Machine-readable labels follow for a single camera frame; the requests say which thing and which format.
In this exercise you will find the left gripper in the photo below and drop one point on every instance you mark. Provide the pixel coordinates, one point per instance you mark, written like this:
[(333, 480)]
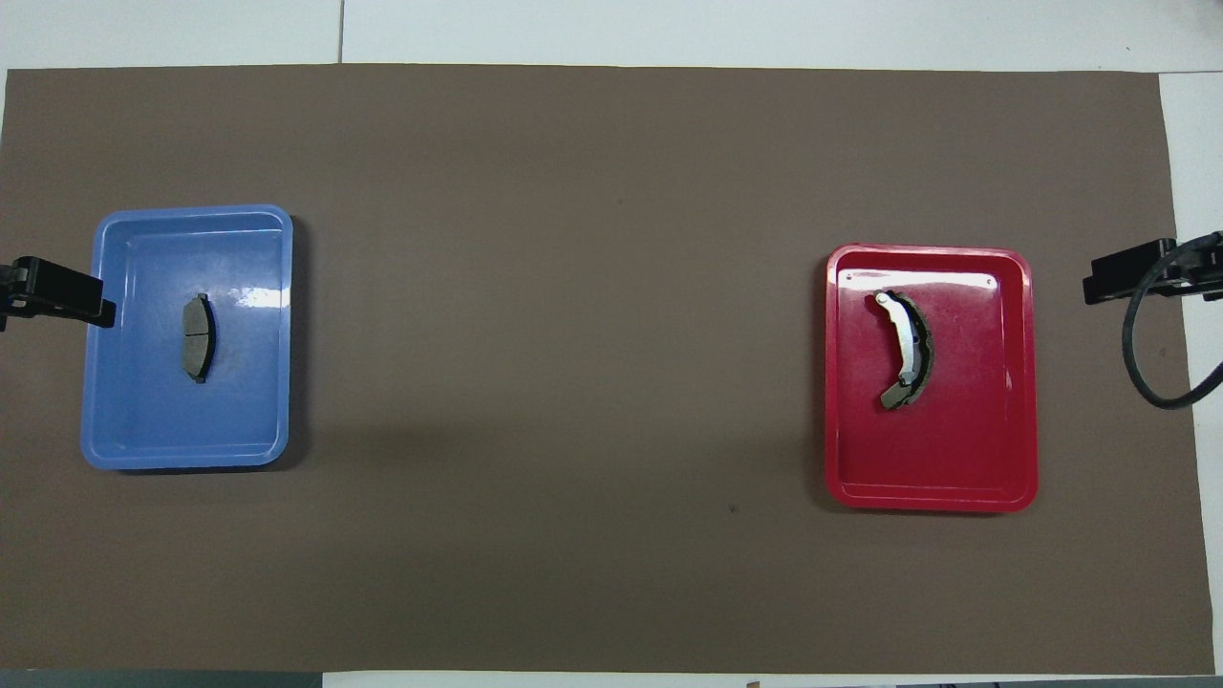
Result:
[(5, 296)]

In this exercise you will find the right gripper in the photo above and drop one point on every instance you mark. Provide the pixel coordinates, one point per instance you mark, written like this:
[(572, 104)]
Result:
[(1202, 275)]

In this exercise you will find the grey brake pad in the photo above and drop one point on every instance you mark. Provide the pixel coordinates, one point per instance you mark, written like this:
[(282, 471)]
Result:
[(198, 339)]

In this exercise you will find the curved brake shoe silver plate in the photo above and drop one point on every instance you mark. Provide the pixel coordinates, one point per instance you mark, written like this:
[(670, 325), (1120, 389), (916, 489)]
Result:
[(906, 344)]

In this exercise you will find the blue plastic tray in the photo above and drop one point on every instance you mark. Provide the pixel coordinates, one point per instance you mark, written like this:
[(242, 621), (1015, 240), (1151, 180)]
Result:
[(143, 411)]

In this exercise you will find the red plastic tray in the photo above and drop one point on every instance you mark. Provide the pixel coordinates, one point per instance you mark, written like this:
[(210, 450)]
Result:
[(975, 449)]

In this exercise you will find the brown table mat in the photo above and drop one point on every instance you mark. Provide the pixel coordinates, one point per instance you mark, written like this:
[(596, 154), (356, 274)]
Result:
[(611, 191)]

